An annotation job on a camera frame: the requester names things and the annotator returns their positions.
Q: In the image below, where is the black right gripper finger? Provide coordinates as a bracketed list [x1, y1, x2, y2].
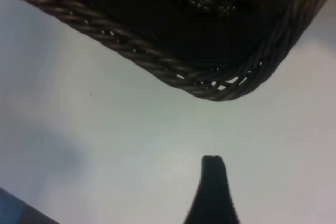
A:
[182, 155, 244, 224]

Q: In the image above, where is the dark brown woven wicker basket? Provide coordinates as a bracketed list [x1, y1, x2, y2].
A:
[0, 0, 330, 102]

